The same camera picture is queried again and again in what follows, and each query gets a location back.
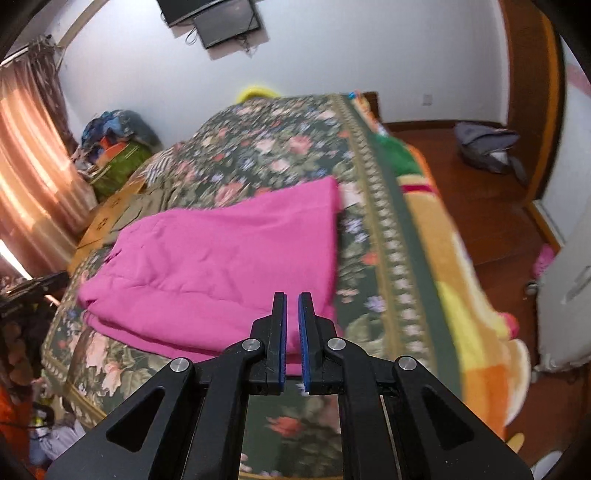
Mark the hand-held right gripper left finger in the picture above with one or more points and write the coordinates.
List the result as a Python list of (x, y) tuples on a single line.
[(281, 344)]

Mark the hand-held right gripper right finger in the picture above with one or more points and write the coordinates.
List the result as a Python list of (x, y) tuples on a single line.
[(303, 344)]

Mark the pink pants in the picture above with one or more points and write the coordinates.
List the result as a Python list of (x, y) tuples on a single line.
[(221, 258)]

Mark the wooden folding table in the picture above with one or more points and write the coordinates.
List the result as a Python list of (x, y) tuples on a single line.
[(104, 217)]

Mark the pink brown curtain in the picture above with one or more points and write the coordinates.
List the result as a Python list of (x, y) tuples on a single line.
[(32, 161)]

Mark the green storage bag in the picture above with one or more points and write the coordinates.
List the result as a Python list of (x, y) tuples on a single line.
[(122, 168)]

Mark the orange yellow plush blanket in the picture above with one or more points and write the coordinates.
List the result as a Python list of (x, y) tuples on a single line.
[(461, 295)]

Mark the striped patterned blanket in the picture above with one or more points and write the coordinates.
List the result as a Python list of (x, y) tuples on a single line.
[(159, 166)]

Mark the pile of clothes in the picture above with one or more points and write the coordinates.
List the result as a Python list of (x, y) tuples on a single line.
[(111, 127)]

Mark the dark floral blanket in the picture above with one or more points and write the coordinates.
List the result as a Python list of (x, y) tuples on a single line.
[(277, 138)]

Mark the yellow hoop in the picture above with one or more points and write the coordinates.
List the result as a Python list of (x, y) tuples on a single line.
[(251, 91)]

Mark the pink cloth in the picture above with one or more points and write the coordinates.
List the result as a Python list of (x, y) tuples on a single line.
[(544, 261)]

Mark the grey backpack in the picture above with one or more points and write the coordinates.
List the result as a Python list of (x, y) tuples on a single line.
[(485, 141)]

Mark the white sliding wardrobe door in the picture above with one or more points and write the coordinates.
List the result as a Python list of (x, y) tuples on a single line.
[(568, 230)]

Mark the wooden wardrobe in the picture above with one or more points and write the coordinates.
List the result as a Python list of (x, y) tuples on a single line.
[(531, 92)]

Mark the white wall socket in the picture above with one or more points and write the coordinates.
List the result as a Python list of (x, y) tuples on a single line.
[(428, 99)]

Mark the small black wall monitor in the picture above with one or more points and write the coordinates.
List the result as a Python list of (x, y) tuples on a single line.
[(226, 30)]

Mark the black wall television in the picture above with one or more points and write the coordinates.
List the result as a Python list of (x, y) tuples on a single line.
[(184, 9)]

